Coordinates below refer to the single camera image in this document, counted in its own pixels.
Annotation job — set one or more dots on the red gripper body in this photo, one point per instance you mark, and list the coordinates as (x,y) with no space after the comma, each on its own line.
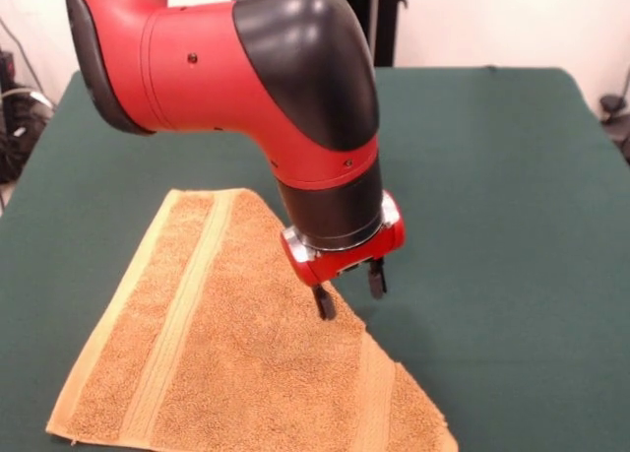
(344,262)

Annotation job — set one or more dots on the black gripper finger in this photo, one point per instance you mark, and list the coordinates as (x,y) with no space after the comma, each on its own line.
(325,304)
(376,279)

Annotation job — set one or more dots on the orange terry towel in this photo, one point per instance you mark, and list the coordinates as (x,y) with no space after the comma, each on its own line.
(236,348)

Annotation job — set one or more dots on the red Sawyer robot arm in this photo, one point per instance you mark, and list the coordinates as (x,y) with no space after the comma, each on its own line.
(221,68)

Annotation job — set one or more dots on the dark green table cloth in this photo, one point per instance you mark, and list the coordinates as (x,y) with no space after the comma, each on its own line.
(492,176)

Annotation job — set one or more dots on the small black stand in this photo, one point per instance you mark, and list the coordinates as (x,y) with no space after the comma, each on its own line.
(612,105)

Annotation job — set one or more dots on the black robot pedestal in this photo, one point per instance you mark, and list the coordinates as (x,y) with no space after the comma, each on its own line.
(389,19)

